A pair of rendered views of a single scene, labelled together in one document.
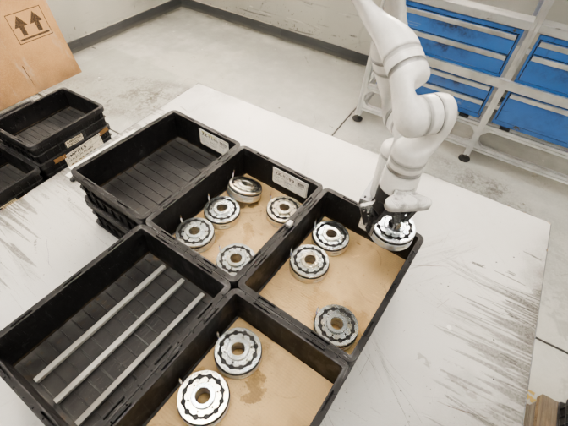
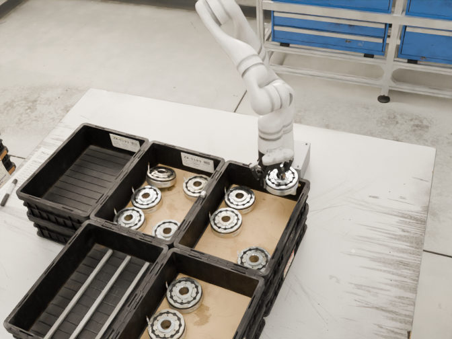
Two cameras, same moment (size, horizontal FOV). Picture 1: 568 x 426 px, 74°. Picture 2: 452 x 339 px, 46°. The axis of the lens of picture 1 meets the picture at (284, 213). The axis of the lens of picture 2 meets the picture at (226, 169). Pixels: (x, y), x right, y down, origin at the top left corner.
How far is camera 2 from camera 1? 0.76 m
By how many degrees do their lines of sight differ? 5
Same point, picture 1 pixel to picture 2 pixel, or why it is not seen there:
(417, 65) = (256, 70)
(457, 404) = (364, 303)
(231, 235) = (158, 216)
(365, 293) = (274, 235)
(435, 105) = (272, 92)
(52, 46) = not seen: outside the picture
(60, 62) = not seen: outside the picture
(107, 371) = (91, 329)
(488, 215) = (381, 153)
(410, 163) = (270, 130)
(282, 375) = (220, 303)
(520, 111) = (421, 42)
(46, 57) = not seen: outside the picture
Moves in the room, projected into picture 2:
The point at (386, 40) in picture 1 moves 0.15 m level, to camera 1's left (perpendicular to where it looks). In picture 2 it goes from (235, 56) to (179, 64)
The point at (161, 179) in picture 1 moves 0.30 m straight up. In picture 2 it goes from (87, 185) to (63, 119)
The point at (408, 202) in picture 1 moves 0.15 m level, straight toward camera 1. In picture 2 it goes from (277, 156) to (262, 194)
